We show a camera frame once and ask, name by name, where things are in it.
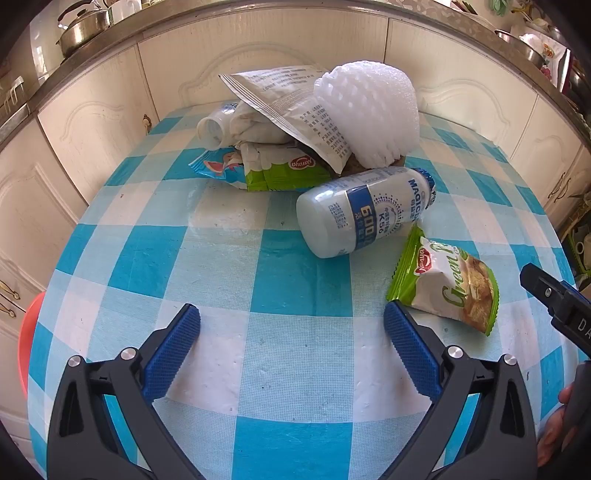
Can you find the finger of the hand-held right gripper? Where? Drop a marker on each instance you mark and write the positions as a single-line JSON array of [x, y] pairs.
[[549, 293]]

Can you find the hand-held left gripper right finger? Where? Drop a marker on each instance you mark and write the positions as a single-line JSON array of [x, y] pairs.
[[411, 350]]

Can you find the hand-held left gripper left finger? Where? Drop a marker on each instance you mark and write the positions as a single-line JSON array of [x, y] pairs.
[[175, 350]]

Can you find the green white biscuit packet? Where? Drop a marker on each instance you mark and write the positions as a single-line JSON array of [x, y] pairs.
[[443, 286]]

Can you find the red plastic bucket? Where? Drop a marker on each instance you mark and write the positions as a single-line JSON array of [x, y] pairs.
[[27, 341]]

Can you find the blue capped white bottle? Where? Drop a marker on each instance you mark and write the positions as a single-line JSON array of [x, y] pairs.
[[332, 217]]

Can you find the green snack wrapper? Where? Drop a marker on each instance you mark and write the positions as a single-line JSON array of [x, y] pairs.
[[286, 173]]

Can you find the white plastic bottle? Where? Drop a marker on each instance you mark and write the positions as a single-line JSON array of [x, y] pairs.
[[214, 129]]

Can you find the white wrapper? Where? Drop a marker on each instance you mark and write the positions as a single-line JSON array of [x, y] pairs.
[[258, 129]]

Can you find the white foam fruit net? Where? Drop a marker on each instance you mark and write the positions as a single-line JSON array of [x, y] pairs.
[[369, 110]]

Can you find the silver printed pouch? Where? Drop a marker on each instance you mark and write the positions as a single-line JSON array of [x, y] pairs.
[[295, 115]]

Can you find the person's right hand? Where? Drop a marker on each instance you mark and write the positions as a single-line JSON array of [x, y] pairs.
[[554, 434]]

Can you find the green plastic rack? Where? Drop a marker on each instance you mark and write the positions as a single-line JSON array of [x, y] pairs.
[[579, 244]]

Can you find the blue white checked tablecloth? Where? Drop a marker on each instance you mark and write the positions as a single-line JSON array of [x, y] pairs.
[[300, 286]]

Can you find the blue pink snack wrapper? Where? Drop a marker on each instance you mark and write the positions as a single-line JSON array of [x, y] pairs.
[[217, 166]]

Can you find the metal bowl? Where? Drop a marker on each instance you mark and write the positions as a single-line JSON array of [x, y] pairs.
[[526, 55]]

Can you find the flowered plastic bag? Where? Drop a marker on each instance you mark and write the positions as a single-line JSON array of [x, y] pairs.
[[545, 46]]

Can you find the green cloth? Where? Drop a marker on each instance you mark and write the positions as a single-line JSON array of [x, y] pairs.
[[499, 7]]

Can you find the metal pot with lid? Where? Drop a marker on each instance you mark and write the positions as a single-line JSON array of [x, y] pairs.
[[83, 32]]

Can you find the white cups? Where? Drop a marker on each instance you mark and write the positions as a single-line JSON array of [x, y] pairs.
[[122, 11]]

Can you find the steel edged kitchen countertop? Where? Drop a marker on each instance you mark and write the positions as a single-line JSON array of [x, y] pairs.
[[295, 10]]

